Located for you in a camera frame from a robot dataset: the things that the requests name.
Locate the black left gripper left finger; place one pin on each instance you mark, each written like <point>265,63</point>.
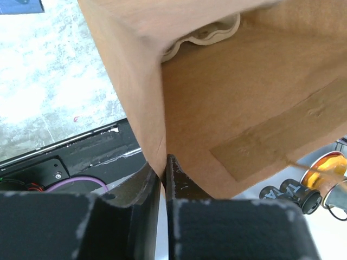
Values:
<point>120,224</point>

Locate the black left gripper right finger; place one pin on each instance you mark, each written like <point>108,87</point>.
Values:
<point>202,227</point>

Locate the brown paper bag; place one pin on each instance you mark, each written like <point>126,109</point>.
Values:
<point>235,112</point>

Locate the brown pulp cup carrier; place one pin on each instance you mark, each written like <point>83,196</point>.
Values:
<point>207,35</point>

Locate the black cylinders outside table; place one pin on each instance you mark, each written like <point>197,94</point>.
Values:
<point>291,190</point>

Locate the orange round object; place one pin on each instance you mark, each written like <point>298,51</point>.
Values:
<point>332,162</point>

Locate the blue alphabet placemat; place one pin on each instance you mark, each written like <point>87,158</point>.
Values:
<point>16,7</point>

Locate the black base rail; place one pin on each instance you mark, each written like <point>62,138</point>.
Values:
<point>107,153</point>

